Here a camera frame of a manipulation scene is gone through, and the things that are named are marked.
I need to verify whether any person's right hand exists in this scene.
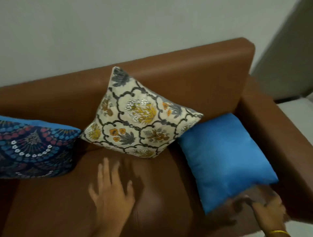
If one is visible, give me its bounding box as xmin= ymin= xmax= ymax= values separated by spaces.
xmin=234 ymin=187 xmax=287 ymax=232

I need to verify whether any person's left hand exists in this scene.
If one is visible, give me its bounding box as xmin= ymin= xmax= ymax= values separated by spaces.
xmin=88 ymin=157 xmax=136 ymax=221

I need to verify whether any gold bangle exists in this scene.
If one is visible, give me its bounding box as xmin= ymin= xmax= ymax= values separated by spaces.
xmin=266 ymin=230 xmax=290 ymax=237

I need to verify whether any plain blue cushion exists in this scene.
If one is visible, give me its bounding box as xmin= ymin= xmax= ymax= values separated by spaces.
xmin=177 ymin=112 xmax=279 ymax=215

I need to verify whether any white floral cushion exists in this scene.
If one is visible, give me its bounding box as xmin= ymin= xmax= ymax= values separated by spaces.
xmin=80 ymin=66 xmax=204 ymax=159

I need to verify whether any dark blue patterned cushion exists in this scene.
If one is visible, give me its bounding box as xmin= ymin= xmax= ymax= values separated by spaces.
xmin=0 ymin=115 xmax=82 ymax=180

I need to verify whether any brown leather sofa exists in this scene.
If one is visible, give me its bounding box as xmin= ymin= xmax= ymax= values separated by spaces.
xmin=0 ymin=37 xmax=313 ymax=237

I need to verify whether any grey door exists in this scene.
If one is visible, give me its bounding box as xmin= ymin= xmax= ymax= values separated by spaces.
xmin=251 ymin=0 xmax=313 ymax=101

